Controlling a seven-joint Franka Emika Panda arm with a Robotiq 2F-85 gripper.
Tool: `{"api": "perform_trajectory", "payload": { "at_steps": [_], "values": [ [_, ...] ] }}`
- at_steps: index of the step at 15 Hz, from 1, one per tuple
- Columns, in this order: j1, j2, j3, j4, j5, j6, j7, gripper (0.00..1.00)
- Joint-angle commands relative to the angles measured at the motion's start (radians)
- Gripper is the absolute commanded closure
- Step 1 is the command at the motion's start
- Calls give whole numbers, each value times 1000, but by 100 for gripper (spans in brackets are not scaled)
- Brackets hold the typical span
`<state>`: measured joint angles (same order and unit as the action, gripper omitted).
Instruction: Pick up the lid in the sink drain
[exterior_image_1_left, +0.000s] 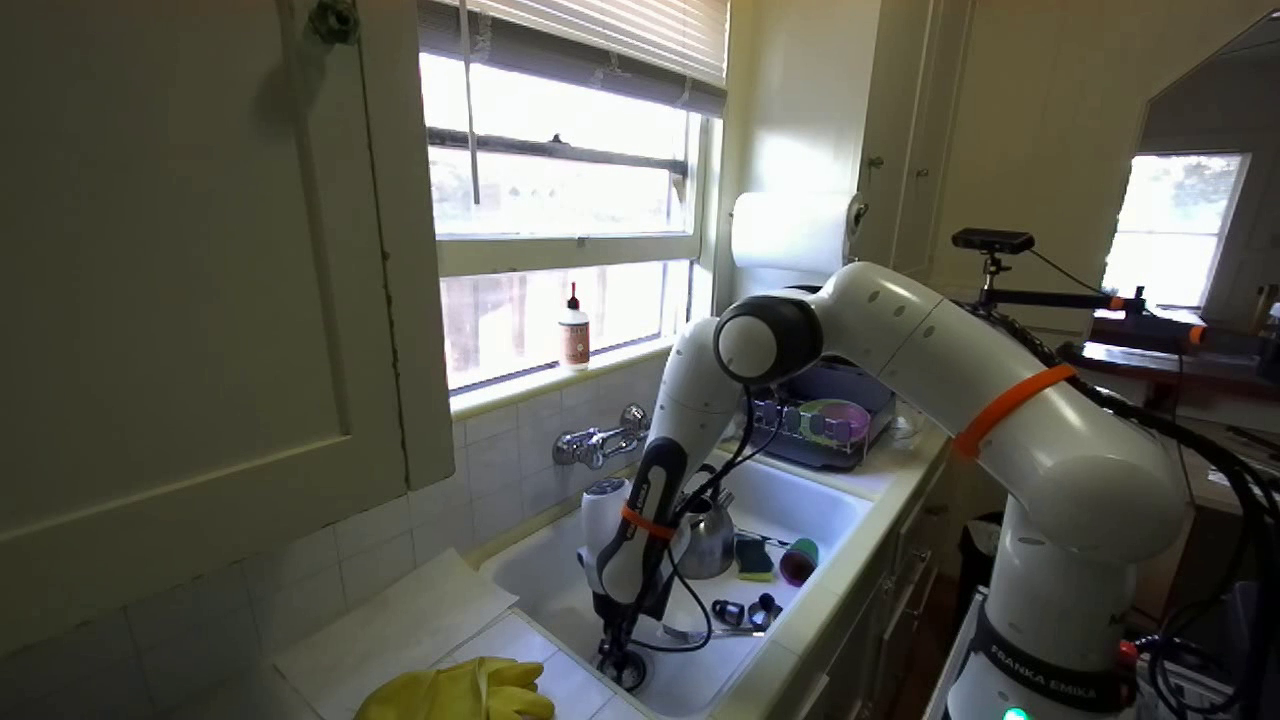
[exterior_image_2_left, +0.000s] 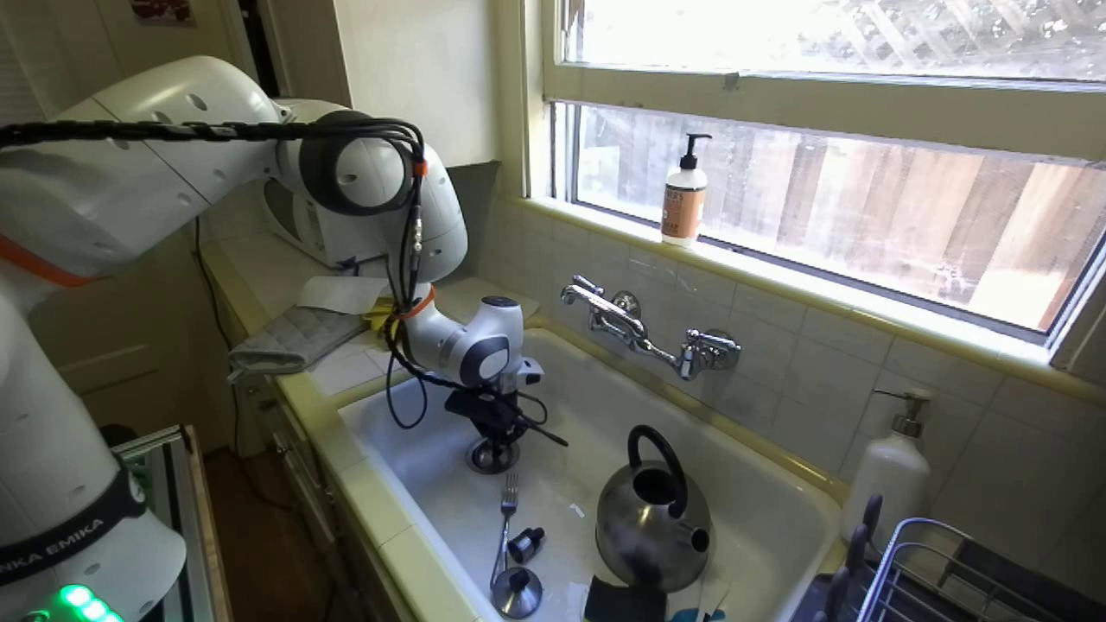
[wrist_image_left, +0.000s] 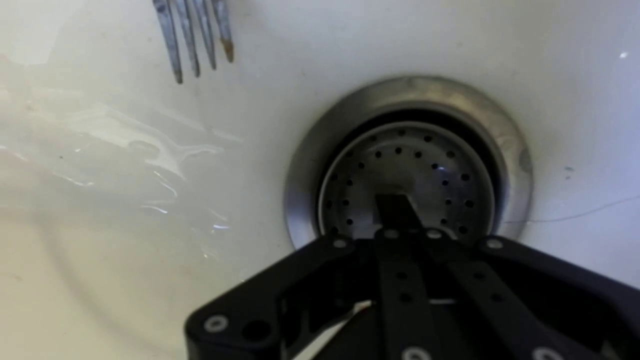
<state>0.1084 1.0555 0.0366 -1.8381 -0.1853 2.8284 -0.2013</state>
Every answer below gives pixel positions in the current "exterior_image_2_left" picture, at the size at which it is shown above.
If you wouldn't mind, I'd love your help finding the wide orange strap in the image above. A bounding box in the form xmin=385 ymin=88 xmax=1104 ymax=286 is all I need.
xmin=0 ymin=233 xmax=90 ymax=294

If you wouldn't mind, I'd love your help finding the white plastic pump bottle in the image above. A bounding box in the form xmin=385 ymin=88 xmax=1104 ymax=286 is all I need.
xmin=843 ymin=385 xmax=934 ymax=548

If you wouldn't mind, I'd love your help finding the silver fork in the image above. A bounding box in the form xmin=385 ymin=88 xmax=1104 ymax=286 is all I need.
xmin=486 ymin=483 xmax=527 ymax=584

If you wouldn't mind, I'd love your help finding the dark sponge with teal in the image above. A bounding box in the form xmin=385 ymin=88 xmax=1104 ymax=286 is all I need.
xmin=581 ymin=571 xmax=672 ymax=622

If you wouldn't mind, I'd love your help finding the white paper towel dispenser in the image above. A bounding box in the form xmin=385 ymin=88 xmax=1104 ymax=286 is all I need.
xmin=263 ymin=170 xmax=393 ymax=271

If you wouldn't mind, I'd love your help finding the under sink cabinet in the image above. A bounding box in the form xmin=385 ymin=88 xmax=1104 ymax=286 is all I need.
xmin=263 ymin=390 xmax=402 ymax=622

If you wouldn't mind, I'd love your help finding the metal robot cart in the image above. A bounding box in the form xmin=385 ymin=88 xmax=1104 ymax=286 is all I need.
xmin=114 ymin=421 xmax=234 ymax=622

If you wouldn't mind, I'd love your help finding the yellow rubber glove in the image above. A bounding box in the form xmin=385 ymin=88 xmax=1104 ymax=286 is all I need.
xmin=363 ymin=294 xmax=409 ymax=342

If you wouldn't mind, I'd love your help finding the window with white frame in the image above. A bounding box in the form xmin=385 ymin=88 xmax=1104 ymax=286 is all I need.
xmin=539 ymin=0 xmax=1106 ymax=350

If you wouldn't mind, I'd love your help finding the narrow orange strap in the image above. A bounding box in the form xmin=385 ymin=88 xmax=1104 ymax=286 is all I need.
xmin=406 ymin=282 xmax=441 ymax=325

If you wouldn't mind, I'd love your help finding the brown soap pump bottle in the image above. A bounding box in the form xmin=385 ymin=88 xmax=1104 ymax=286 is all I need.
xmin=660 ymin=132 xmax=717 ymax=246

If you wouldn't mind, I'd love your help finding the white ceramic sink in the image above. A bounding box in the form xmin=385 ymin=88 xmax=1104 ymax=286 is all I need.
xmin=337 ymin=325 xmax=843 ymax=622

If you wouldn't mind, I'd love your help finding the stainless steel kettle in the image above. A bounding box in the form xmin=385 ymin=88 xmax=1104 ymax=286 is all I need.
xmin=590 ymin=421 xmax=717 ymax=595

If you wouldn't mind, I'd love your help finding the small black knob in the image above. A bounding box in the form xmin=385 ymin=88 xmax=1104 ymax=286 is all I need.
xmin=506 ymin=526 xmax=551 ymax=565

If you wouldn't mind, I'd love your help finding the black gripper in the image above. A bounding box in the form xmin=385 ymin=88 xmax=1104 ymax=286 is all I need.
xmin=445 ymin=383 xmax=543 ymax=476

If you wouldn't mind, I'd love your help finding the chrome sink faucet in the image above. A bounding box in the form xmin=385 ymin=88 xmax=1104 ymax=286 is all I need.
xmin=561 ymin=271 xmax=744 ymax=383

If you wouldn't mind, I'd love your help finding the white wall cabinet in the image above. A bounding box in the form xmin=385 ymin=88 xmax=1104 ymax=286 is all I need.
xmin=331 ymin=0 xmax=506 ymax=170

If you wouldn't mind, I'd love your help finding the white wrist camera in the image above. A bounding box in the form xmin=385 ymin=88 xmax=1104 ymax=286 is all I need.
xmin=506 ymin=355 xmax=547 ymax=392

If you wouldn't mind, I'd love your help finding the dark grey dish rack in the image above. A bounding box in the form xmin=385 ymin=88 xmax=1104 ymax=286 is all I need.
xmin=793 ymin=495 xmax=1106 ymax=622

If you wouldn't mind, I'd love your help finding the folded light dish towel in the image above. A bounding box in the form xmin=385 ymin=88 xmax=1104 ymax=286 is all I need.
xmin=224 ymin=271 xmax=391 ymax=381

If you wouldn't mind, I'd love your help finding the black sleeved cable bundle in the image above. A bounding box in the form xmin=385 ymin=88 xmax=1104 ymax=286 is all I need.
xmin=0 ymin=114 xmax=424 ymax=153

